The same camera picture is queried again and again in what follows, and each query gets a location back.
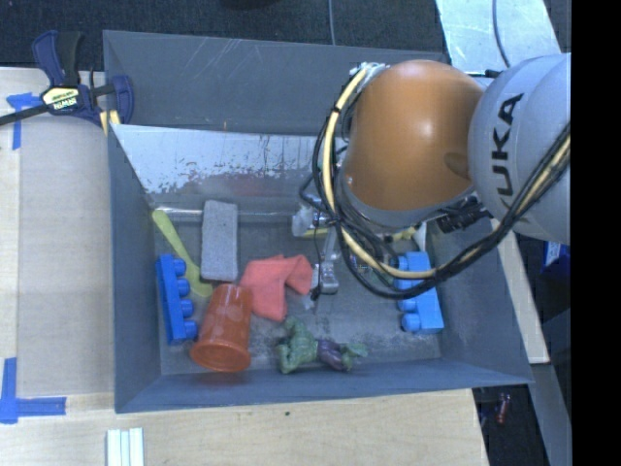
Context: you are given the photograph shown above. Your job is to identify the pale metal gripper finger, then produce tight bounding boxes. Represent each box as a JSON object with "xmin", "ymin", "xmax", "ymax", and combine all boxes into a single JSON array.
[
  {"xmin": 310, "ymin": 262, "xmax": 323, "ymax": 316},
  {"xmin": 319, "ymin": 262, "xmax": 341, "ymax": 296}
]

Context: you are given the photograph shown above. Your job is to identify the clear plastic object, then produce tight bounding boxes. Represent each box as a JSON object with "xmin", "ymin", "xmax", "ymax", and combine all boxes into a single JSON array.
[{"xmin": 290, "ymin": 203, "xmax": 317, "ymax": 238}]

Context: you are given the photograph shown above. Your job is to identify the orange cloth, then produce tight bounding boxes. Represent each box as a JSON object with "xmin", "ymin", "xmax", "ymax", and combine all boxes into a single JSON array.
[{"xmin": 239, "ymin": 253, "xmax": 314, "ymax": 323}]

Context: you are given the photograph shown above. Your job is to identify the green toy figure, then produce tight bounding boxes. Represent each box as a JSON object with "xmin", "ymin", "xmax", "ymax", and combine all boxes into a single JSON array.
[{"xmin": 275, "ymin": 315, "xmax": 370, "ymax": 376}]

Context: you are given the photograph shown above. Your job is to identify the light blue toy brick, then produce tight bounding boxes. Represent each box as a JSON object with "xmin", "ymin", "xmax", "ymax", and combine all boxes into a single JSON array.
[{"xmin": 387, "ymin": 250, "xmax": 446, "ymax": 335}]

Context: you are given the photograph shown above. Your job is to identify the orange plastic cup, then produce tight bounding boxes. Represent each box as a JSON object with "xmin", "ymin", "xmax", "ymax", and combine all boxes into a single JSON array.
[{"xmin": 189, "ymin": 283, "xmax": 254, "ymax": 374}]

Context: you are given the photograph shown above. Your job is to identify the grey sponge block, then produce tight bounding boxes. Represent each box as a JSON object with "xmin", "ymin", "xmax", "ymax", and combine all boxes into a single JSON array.
[{"xmin": 199, "ymin": 199, "xmax": 240, "ymax": 283}]

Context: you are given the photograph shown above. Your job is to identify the yellow-green plastic spoon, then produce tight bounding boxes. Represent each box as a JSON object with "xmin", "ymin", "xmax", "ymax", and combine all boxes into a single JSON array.
[{"xmin": 150, "ymin": 208, "xmax": 214, "ymax": 299}]

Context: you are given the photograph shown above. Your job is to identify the dark blue toy brick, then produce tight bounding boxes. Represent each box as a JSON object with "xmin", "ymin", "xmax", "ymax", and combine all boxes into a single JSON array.
[{"xmin": 154, "ymin": 252, "xmax": 200, "ymax": 347}]

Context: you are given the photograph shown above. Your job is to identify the grey metal bin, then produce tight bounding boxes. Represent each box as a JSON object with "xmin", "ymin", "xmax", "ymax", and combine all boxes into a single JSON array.
[{"xmin": 101, "ymin": 29, "xmax": 536, "ymax": 415}]

